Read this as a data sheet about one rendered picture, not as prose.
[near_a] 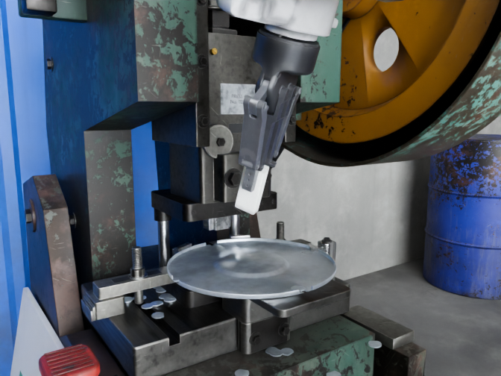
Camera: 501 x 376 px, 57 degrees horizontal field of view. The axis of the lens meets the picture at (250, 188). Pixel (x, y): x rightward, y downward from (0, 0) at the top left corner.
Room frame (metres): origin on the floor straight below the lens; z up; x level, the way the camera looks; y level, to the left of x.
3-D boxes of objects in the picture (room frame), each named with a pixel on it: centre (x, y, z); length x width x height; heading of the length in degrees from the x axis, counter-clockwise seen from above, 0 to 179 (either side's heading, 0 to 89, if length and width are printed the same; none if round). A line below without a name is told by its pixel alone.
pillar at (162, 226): (0.88, 0.17, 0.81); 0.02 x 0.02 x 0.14
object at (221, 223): (0.86, 0.06, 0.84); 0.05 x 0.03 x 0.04; 124
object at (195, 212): (0.88, 0.07, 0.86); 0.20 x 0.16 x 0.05; 124
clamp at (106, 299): (0.78, 0.21, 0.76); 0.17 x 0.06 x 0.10; 124
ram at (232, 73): (0.84, 0.05, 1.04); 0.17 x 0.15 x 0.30; 34
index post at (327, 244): (0.87, -0.15, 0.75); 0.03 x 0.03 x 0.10; 34
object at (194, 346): (0.87, 0.07, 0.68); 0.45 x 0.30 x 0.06; 124
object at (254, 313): (0.73, -0.03, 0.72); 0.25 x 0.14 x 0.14; 34
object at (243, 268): (0.77, 0.00, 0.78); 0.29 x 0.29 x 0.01
